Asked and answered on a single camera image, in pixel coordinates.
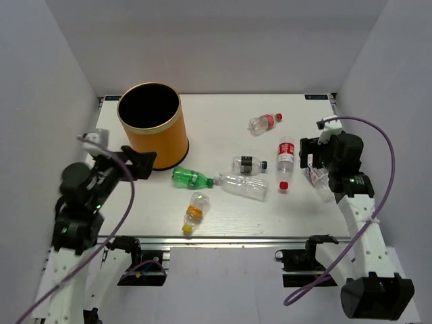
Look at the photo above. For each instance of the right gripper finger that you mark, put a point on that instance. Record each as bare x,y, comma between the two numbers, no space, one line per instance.
306,161
309,146

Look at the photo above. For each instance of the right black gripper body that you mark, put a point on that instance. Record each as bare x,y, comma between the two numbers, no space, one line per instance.
325,158

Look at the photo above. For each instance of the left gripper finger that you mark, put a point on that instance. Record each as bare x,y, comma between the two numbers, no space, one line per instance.
132,155
141,165

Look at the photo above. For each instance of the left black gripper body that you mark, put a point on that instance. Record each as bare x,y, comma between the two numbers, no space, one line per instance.
109,170

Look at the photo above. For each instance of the tall red-label water bottle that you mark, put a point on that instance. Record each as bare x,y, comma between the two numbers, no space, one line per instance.
285,162

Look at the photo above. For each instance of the green plastic bottle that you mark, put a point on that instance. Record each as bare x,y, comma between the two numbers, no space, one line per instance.
190,179

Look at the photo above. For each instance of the small red-label cola bottle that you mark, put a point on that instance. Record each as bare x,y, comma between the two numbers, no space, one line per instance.
264,123

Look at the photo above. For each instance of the black-label clear bottle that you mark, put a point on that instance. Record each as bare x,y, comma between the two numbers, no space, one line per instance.
248,165

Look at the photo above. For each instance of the orange-label yellow-cap bottle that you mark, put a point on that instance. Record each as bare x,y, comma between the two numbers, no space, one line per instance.
197,208

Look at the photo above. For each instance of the large clear crushed bottle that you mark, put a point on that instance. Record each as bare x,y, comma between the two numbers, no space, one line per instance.
241,185

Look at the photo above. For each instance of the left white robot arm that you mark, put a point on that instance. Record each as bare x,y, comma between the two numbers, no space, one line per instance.
85,272

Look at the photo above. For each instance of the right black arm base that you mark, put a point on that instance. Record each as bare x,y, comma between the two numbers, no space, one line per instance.
300,266

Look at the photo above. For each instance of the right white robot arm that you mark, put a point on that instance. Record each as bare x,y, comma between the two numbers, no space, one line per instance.
371,287

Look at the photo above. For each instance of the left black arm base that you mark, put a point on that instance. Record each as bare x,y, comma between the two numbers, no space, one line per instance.
145,267

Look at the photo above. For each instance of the orange cylindrical bin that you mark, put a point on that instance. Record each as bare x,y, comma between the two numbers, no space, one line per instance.
152,118

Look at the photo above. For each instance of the clear bottle blue-white label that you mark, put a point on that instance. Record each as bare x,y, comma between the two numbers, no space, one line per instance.
320,181

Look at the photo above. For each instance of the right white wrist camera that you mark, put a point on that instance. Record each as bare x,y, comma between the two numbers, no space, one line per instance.
329,126

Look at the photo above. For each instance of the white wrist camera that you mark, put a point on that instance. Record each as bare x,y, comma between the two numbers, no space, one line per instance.
329,126
99,136

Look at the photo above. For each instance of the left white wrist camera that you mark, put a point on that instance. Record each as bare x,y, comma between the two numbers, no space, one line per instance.
99,136

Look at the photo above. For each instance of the aluminium table front rail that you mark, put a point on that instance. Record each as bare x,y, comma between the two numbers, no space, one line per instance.
165,243

